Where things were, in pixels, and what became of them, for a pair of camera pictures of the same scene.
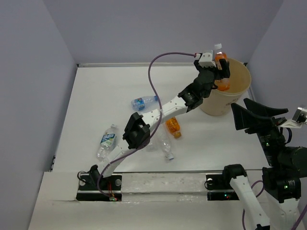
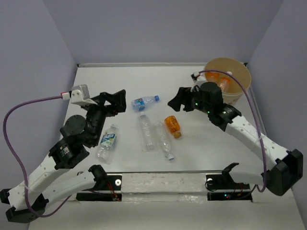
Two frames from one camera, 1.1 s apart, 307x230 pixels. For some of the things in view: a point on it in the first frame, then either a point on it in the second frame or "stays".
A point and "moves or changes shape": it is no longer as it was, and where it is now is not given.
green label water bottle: (108, 143) stays
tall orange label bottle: (221, 84) moves or changes shape
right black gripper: (243, 118) to (184, 95)
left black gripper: (218, 74) to (119, 106)
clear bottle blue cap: (165, 145) stays
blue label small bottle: (143, 103) stays
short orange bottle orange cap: (173, 126) stays
